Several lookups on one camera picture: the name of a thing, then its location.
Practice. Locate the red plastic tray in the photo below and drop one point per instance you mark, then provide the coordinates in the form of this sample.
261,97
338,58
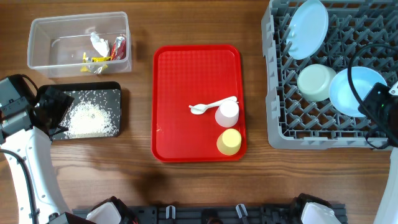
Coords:
184,76

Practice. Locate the red snack wrapper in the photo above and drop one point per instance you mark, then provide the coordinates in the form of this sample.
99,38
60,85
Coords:
119,48

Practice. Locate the yellow plastic cup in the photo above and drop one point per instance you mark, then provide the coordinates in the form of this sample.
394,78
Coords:
229,142

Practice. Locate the mint green bowl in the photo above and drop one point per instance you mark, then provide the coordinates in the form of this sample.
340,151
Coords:
314,82

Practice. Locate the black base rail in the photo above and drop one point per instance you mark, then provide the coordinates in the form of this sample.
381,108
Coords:
266,214

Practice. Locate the white tissue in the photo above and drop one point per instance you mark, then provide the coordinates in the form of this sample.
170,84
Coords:
100,45

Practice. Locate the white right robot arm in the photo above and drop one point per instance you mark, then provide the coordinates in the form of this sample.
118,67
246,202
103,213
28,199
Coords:
318,213

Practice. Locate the black plastic bin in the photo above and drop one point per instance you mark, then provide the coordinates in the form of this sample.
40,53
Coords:
93,88

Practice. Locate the clear plastic bin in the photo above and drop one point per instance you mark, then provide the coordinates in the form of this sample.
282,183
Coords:
57,45

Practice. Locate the white rice pile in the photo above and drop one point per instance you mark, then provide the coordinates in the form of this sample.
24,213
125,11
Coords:
88,119

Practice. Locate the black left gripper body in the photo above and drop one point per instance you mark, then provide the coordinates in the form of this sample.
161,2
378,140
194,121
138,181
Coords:
56,109

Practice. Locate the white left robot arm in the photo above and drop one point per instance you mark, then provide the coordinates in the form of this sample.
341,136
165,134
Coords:
26,138

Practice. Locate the light blue plate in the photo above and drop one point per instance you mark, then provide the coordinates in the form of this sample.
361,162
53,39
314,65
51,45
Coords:
308,29

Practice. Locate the white plastic fork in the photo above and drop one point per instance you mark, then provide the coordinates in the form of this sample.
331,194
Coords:
200,108

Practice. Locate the yellow candy wrapper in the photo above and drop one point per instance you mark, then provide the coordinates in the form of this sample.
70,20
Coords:
93,62

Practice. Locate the light blue bowl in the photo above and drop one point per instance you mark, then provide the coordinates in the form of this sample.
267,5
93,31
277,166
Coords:
340,92

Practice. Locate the grey dishwasher rack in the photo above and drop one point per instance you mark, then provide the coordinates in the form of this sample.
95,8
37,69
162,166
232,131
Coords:
296,123

